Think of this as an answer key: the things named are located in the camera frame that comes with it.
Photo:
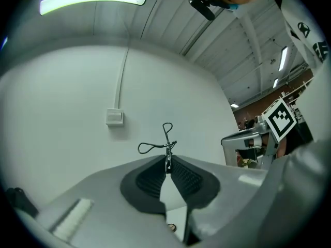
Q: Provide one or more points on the black eyelash curler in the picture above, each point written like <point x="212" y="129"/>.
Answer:
<point x="168" y="145"/>

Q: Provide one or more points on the ceiling tube light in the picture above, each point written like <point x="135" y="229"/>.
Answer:
<point x="283" y="59"/>
<point x="275" y="83"/>

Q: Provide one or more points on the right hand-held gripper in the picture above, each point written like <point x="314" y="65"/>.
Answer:
<point x="280" y="120"/>

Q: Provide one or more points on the black backpack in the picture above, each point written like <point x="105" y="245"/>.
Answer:
<point x="20" y="203"/>

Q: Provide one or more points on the white wall light switch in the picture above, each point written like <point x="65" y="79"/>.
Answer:
<point x="114" y="117"/>

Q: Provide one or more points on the person's shoe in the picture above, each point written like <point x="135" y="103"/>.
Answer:
<point x="171" y="227"/>

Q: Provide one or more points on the grey shelf unit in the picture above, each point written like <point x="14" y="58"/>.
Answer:
<point x="229" y="157"/>

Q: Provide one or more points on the black head-mounted camera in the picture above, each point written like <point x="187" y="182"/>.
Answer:
<point x="203" y="8"/>

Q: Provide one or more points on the small pale flower bunch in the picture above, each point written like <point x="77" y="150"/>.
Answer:
<point x="245" y="163"/>

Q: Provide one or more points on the white printed jersey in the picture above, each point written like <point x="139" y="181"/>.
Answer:
<point x="297" y="14"/>

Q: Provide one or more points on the person's right forearm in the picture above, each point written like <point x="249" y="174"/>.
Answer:
<point x="300" y="138"/>

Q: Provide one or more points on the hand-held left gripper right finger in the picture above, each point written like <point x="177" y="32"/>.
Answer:
<point x="227" y="195"/>

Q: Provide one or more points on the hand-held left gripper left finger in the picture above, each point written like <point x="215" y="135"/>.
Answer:
<point x="108" y="216"/>

